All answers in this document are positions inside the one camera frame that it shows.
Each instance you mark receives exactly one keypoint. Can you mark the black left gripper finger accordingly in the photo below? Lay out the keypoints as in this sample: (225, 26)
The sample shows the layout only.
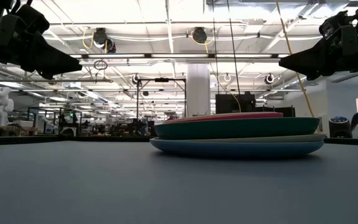
(45, 48)
(48, 68)

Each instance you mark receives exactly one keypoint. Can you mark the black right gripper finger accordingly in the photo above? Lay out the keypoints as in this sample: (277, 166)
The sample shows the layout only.
(317, 70)
(315, 54)

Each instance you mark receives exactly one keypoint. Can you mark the large grey plastic plate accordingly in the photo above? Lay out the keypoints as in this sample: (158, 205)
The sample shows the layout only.
(303, 137)

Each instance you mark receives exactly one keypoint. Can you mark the hot pink plastic plate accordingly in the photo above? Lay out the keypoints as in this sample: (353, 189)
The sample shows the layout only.
(247, 115)

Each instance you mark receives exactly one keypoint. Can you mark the large dark green plastic plate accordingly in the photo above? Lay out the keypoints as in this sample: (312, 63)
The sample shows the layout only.
(228, 129)

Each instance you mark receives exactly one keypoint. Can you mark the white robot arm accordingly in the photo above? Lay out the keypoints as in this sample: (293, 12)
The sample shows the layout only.
(0, 105)

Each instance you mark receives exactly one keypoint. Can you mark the black low boxes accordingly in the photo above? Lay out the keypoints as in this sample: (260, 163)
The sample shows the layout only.
(286, 112)

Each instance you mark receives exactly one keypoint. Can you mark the black office chair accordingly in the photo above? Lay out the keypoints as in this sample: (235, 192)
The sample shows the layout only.
(339, 129)

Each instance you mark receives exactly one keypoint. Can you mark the black monitor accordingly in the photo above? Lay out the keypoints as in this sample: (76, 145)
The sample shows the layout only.
(228, 104)

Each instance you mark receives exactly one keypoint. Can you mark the large blue plastic plate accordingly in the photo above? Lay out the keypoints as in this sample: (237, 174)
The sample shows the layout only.
(235, 148)

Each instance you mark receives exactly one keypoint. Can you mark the white round pillar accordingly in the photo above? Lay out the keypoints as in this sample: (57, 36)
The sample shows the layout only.
(197, 93)

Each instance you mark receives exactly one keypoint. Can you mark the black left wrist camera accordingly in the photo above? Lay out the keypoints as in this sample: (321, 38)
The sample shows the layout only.
(33, 18)

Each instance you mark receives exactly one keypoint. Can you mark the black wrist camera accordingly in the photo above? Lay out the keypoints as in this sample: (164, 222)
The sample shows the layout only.
(33, 18)
(334, 23)

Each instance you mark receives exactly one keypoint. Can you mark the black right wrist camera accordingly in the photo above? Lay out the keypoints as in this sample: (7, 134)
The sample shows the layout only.
(334, 23)

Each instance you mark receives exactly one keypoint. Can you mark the black metal stand frame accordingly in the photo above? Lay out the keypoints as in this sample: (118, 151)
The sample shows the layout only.
(162, 80)

